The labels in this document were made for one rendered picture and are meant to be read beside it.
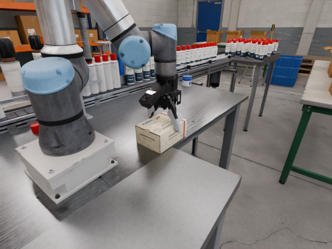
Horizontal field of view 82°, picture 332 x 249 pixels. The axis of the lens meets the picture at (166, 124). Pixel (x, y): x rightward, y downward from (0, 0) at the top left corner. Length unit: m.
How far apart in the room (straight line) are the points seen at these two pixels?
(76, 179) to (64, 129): 0.14
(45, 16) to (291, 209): 1.83
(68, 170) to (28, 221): 0.14
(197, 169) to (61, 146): 0.40
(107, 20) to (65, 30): 0.19
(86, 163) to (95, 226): 0.17
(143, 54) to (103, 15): 0.11
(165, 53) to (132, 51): 0.18
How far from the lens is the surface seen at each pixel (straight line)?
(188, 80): 1.46
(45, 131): 0.59
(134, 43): 0.48
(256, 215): 1.68
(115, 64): 1.23
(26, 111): 1.10
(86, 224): 0.52
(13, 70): 1.30
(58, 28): 0.65
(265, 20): 8.12
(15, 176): 0.75
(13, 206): 0.64
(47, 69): 0.53
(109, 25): 0.50
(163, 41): 0.63
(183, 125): 0.74
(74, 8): 0.95
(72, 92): 0.55
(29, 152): 0.66
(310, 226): 1.80
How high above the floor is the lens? 1.23
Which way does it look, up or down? 27 degrees down
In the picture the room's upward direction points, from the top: straight up
